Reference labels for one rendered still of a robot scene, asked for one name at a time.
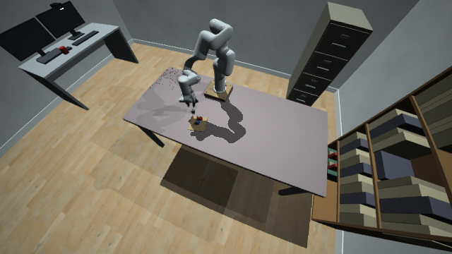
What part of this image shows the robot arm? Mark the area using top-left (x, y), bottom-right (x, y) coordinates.
top-left (178, 19), bottom-right (235, 103)

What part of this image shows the tan square mat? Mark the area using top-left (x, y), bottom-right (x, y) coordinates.
top-left (188, 116), bottom-right (208, 132)

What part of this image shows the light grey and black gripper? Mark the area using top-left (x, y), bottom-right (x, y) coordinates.
top-left (186, 92), bottom-right (198, 108)

